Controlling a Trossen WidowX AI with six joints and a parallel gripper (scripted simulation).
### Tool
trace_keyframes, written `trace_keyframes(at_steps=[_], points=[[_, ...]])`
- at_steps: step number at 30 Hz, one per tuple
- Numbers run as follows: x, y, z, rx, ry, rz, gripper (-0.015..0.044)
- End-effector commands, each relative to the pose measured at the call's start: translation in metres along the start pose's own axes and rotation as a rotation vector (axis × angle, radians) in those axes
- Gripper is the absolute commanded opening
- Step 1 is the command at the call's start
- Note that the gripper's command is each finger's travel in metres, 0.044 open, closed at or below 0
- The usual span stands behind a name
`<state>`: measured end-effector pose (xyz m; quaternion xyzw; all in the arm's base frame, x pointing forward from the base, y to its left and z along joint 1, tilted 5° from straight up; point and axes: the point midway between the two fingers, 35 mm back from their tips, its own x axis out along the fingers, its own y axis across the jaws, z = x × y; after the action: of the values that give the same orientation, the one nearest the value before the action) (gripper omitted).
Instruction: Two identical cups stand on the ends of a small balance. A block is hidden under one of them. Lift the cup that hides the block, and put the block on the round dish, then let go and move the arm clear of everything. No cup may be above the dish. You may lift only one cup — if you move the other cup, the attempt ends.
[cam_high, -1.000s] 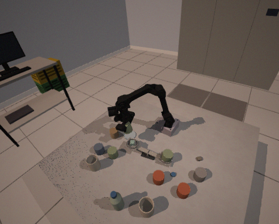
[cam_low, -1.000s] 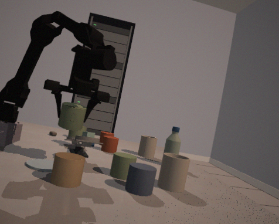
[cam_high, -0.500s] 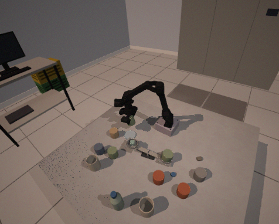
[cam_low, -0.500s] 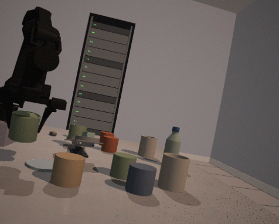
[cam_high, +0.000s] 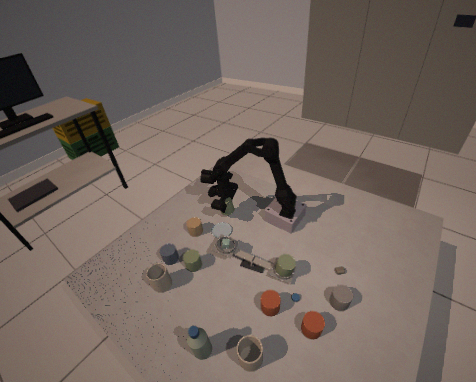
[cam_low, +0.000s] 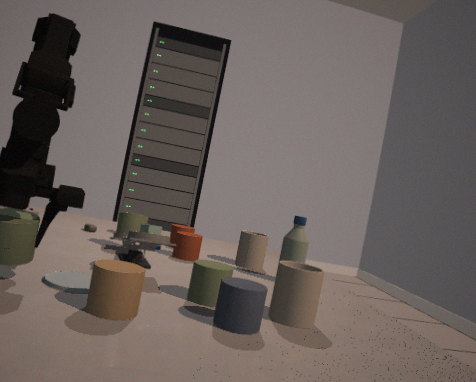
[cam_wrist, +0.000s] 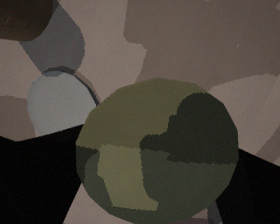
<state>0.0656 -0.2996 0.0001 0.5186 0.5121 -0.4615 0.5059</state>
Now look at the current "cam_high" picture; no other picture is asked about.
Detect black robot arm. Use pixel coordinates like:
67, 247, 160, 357
200, 137, 297, 219

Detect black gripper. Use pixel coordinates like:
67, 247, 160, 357
211, 182, 238, 213

